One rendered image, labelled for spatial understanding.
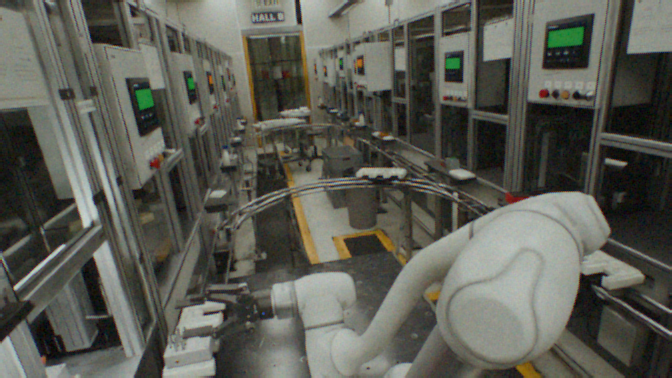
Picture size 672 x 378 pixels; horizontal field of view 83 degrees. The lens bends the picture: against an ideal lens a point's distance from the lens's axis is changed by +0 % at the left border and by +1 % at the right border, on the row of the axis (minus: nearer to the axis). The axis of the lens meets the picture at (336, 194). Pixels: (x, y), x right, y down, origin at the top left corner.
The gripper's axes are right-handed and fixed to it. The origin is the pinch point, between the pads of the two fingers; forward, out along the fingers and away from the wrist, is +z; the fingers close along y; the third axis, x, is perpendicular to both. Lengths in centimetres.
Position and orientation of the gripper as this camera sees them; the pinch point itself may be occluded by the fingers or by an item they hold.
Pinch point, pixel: (190, 318)
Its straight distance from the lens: 104.2
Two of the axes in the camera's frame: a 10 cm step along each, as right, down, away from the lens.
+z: -9.8, 1.4, -1.6
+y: -0.8, -9.4, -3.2
